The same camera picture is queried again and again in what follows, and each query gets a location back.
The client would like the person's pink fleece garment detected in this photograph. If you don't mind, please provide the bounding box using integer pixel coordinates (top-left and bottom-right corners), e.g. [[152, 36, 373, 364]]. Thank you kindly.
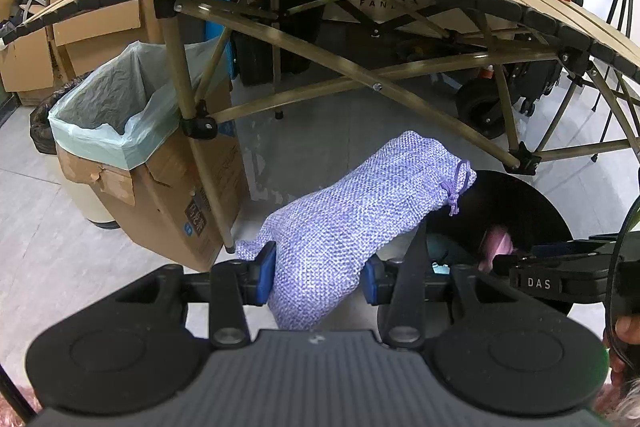
[[7, 384, 40, 415]]

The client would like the black suitcase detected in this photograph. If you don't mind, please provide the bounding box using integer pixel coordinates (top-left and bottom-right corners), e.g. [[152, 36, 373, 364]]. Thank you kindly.
[[512, 57, 568, 116]]

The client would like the folding wagon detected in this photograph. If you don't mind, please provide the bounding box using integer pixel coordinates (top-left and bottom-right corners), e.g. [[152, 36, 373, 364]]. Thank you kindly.
[[320, 0, 511, 142]]

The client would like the purple knit pouch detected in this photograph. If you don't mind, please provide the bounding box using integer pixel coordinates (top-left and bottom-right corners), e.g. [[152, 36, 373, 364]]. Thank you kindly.
[[235, 131, 477, 330]]

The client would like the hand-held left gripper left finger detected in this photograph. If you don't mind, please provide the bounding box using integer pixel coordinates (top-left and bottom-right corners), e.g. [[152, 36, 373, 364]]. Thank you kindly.
[[116, 241, 278, 349]]

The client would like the black case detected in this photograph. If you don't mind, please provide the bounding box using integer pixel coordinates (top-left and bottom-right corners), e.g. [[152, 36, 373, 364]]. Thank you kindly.
[[234, 0, 321, 86]]

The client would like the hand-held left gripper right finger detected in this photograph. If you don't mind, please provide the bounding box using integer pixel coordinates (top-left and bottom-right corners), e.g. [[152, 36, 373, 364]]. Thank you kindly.
[[361, 255, 518, 349]]

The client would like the pale green plastic bag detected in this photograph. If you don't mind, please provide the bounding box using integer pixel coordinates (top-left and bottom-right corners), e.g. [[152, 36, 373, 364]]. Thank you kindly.
[[48, 41, 228, 170]]

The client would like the black garbage bag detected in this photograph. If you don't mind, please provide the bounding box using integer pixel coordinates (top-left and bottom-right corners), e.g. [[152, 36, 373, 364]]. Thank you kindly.
[[29, 77, 96, 156]]

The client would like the cream round bin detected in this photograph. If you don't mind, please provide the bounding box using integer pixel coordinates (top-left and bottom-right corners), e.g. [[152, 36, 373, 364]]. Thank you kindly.
[[56, 147, 122, 230]]

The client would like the black round waste bin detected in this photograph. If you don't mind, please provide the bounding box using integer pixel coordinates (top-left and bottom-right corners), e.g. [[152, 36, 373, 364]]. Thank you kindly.
[[377, 169, 576, 350]]

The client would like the light blue board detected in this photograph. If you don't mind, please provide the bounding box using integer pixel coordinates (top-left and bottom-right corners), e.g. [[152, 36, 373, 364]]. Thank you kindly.
[[207, 0, 237, 80]]

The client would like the open brown cardboard box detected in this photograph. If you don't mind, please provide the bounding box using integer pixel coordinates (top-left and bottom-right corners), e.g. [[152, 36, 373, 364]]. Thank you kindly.
[[47, 0, 168, 80], [0, 0, 58, 108]]

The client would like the pink satin cloth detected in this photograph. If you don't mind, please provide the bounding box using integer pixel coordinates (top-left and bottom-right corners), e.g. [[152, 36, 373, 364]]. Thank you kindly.
[[479, 227, 516, 270]]

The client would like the printed cardboard box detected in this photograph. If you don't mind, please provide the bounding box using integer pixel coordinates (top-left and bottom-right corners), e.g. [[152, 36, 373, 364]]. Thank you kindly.
[[55, 52, 251, 273]]

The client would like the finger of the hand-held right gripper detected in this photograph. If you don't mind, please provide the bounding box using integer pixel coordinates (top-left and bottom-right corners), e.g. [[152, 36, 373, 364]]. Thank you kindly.
[[492, 240, 621, 274]]

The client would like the person's right hand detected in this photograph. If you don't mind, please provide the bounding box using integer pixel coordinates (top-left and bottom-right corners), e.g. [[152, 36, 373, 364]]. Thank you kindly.
[[602, 314, 640, 388]]

